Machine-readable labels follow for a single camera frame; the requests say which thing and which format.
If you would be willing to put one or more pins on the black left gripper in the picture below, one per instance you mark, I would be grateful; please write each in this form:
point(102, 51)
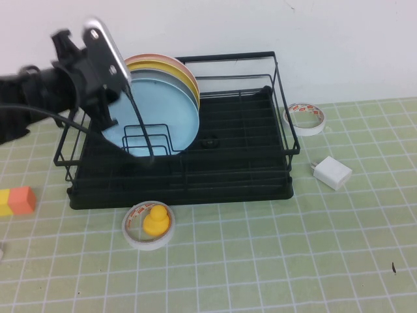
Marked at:
point(78, 75)

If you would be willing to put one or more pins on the light blue plate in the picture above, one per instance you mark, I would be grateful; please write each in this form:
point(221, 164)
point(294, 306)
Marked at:
point(166, 111)

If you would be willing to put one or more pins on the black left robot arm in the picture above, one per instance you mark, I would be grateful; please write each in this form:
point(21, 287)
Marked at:
point(29, 94)

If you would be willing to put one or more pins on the pink plate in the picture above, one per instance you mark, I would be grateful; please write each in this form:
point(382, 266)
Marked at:
point(163, 60)

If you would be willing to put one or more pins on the yellow plate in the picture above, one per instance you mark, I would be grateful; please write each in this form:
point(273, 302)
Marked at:
point(182, 76)

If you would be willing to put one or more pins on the orange cube block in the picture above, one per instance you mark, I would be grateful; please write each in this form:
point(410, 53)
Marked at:
point(23, 200)

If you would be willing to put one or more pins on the white tape roll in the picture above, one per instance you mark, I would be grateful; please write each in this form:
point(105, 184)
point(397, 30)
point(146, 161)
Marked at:
point(304, 130)
point(130, 228)

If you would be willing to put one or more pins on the yellow rubber duck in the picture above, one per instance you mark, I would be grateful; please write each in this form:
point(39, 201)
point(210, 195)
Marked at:
point(156, 223)

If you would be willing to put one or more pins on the green checkered tablecloth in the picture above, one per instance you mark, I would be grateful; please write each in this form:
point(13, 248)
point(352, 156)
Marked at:
point(228, 261)

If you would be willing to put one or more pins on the white usb charger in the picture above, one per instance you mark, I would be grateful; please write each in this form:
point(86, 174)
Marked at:
point(332, 172)

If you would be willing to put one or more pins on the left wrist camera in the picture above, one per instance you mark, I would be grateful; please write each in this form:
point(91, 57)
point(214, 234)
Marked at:
point(104, 55)

